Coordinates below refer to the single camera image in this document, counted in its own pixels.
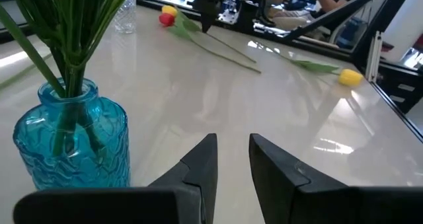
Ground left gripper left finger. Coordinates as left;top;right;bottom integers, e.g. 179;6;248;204
12;133;219;224

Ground clear glass vase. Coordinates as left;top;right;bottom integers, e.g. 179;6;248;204
112;0;137;35

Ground black drawer unit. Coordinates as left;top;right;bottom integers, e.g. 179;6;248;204
379;61;423;114

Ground yellow artificial tulip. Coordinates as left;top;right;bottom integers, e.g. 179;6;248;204
253;41;365;88
161;4;258;64

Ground person's forearm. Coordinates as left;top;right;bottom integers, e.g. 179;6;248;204
316;0;345;14

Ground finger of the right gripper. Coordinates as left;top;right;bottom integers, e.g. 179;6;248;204
199;0;221;34

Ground blue glass vase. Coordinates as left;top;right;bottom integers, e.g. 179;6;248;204
12;77;132;191

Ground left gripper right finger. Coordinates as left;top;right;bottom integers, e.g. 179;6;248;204
249;133;423;224

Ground red artificial tulip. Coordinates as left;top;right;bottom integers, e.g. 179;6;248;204
158;12;262;75

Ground white panel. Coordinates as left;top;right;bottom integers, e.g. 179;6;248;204
382;0;423;63

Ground silver metal bracket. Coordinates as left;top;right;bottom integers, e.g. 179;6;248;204
364;30;385;83

